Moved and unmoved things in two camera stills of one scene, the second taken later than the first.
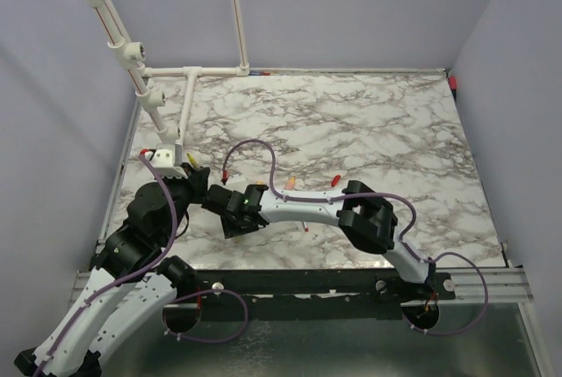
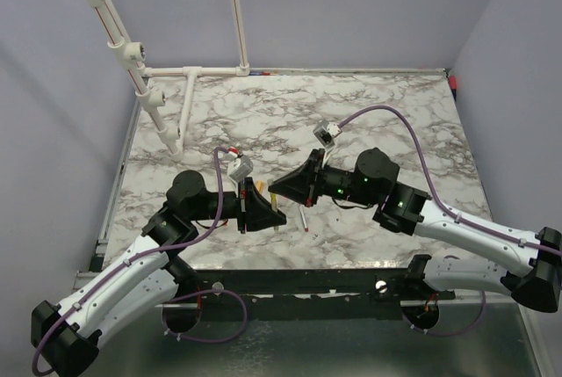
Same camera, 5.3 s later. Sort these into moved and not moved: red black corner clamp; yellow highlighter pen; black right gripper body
Moved: black right gripper body; yellow highlighter pen
Not moved: red black corner clamp
